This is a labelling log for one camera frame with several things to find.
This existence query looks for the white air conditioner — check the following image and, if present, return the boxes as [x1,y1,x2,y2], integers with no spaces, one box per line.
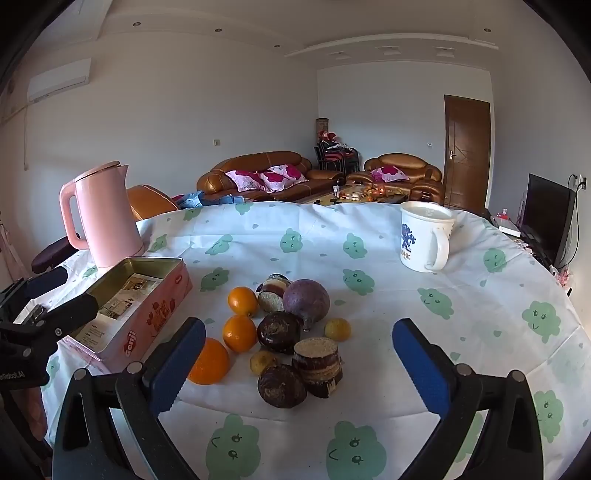
[27,58,92,103]

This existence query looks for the brown root chunk pale cut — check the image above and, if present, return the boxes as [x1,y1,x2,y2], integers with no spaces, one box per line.
[292,337,343,398]

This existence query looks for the dark purple stool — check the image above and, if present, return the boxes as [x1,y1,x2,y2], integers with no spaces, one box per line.
[31,237,88,274]

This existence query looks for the purple white striped root chunk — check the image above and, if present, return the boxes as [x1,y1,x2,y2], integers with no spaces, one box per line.
[255,273,293,315]

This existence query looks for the purple beetroot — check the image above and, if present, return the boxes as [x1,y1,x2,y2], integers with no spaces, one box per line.
[283,279,331,333]

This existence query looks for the brown leather armchair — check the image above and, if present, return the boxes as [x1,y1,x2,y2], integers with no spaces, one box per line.
[346,153,445,206]

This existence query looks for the pink tin box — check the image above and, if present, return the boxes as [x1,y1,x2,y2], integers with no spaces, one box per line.
[60,256,194,374]

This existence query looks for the stacked dark chairs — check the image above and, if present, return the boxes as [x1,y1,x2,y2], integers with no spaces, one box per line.
[314,138,360,174]

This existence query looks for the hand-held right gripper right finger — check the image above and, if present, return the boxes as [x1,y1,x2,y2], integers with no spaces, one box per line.
[392,318,546,480]

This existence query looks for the assorted snacks pile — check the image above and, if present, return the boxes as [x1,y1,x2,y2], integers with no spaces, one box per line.
[330,184,407,203]

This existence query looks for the orange-brown leather chair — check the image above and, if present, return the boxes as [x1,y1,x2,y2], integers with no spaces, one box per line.
[126,185,181,221]

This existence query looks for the large orange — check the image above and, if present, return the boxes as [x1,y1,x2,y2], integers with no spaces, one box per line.
[187,337,230,385]

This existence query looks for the wooden coffee table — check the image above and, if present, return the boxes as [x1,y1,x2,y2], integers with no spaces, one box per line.
[295,182,411,206]

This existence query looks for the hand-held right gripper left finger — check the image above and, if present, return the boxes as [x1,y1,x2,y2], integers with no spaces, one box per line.
[53,316,207,480]

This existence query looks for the printed paper leaflet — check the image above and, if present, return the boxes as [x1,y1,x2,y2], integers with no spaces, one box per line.
[76,272,164,354]

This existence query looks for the brown leather sofa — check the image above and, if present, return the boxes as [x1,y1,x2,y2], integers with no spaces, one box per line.
[197,151,346,204]

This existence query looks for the white mug with blue print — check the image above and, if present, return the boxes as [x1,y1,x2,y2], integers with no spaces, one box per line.
[398,201,458,273]

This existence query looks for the black television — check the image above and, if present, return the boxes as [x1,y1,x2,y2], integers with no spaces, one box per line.
[521,174,577,271]

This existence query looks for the dark brown root chunk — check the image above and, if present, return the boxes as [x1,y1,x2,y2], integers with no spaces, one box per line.
[257,364,308,408]
[257,311,303,355]

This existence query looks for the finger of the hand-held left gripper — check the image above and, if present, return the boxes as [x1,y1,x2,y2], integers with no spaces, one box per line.
[0,265,70,303]
[13,293,100,344]

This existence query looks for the white tablecloth green cloud print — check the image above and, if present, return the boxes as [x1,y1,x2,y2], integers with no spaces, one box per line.
[41,200,591,480]

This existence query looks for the white set-top box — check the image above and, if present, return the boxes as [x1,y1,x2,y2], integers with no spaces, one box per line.
[492,217,522,236]

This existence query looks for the pink electric kettle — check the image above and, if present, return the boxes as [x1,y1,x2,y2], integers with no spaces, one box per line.
[59,161,145,269]

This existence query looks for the small yellow fruit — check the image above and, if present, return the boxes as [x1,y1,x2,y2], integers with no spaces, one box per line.
[250,350,280,377]
[324,318,351,342]

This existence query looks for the blue jeans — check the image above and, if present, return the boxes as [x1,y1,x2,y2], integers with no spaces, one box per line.
[173,191,245,209]

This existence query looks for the pink floral pillow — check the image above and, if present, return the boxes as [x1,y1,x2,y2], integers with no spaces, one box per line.
[225,169,271,192]
[259,165,309,190]
[370,166,409,183]

